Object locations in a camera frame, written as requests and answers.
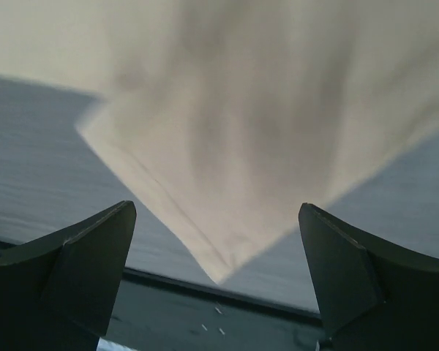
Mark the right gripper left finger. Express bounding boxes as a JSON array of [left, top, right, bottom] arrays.
[[0, 201, 136, 351]]

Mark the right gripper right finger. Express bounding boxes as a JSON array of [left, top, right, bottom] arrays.
[[299, 203, 439, 351]]

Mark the beige t shirt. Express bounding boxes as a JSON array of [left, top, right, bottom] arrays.
[[0, 1, 439, 283]]

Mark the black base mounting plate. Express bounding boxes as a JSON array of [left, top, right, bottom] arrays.
[[0, 235, 325, 351]]

